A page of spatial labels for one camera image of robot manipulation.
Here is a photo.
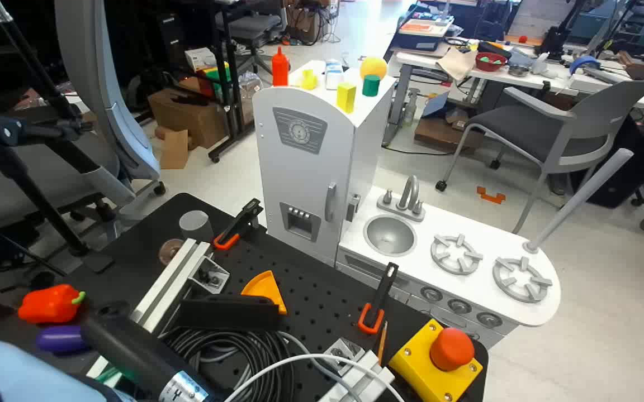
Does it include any brown paper bag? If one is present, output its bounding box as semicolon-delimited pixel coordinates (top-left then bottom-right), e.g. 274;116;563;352
438;45;482;80

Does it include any black foam block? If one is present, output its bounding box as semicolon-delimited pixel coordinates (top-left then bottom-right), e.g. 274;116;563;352
174;294;284;334

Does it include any black cable coil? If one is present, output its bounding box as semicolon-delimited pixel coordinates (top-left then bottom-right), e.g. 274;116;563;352
160;326;298;402

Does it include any aluminium extrusion bar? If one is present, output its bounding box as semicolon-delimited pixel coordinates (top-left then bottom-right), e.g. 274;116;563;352
128;237;212;334

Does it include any light blue housing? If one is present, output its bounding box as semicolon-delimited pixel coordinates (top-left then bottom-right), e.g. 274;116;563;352
0;338;118;402

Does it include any white office desk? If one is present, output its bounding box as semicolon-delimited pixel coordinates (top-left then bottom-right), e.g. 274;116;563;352
382;40;638;150

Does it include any orange wedge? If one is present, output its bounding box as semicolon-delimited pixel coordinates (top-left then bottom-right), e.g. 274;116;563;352
239;269;291;317

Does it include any black camera cylinder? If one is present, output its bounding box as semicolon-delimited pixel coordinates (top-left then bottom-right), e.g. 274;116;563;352
81;310;217;402

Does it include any yellow ball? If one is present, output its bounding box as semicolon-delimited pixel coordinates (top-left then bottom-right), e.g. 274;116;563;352
358;56;389;80

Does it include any red toy pepper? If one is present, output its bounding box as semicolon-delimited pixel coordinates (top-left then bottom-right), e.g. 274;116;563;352
16;281;86;326

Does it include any red ketchup bottle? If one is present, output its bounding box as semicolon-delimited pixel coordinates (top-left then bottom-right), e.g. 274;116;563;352
271;45;292;87

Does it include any brown disc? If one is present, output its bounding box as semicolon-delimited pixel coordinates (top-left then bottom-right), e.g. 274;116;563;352
157;237;188;269

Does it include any white toy kitchen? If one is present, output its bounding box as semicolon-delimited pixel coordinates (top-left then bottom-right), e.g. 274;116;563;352
252;61;563;352

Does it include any box with orange lid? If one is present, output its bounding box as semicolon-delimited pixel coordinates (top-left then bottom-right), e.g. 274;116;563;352
394;16;457;54

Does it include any red bowl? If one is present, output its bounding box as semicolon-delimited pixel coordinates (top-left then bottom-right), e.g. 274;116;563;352
474;49;510;74

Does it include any white pole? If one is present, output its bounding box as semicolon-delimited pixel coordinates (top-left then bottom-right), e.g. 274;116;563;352
524;147;638;254

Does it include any white cable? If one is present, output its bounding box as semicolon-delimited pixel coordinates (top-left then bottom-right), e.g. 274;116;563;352
223;350;407;402

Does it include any black tripod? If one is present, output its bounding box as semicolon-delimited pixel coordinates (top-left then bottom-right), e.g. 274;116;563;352
0;0;118;259

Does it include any large cardboard box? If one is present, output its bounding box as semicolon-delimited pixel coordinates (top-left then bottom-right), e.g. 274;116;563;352
147;87;227;150

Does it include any grey toy faucet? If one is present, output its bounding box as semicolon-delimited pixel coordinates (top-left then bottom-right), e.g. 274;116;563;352
376;174;427;223

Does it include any grey office chair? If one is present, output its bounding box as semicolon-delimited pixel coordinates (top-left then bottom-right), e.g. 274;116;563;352
434;62;644;237

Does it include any black orange clamp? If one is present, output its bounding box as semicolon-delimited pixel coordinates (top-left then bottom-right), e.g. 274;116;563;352
355;261;400;338
211;197;266;254

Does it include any small cardboard box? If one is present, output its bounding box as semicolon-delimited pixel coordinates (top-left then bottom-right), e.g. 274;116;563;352
150;126;192;173

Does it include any yellow emergency stop button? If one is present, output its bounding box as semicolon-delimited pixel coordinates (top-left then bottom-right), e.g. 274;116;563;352
387;317;484;402

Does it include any grey toy stove burner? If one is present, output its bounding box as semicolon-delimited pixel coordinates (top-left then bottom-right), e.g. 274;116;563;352
489;254;554;304
430;232;484;276

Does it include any green cup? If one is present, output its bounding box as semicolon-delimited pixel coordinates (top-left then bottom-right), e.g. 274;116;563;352
359;74;382;98

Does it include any black cart frame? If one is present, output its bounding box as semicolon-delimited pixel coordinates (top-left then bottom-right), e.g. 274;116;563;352
206;0;288;164

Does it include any purple toy eggplant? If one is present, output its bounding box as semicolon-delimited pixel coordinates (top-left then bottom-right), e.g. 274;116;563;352
36;324;90;356

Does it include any yellow toy cup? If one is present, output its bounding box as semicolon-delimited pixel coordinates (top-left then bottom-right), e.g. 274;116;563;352
336;80;358;116

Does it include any grey cylinder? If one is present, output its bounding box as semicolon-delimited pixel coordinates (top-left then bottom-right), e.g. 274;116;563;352
177;207;212;235

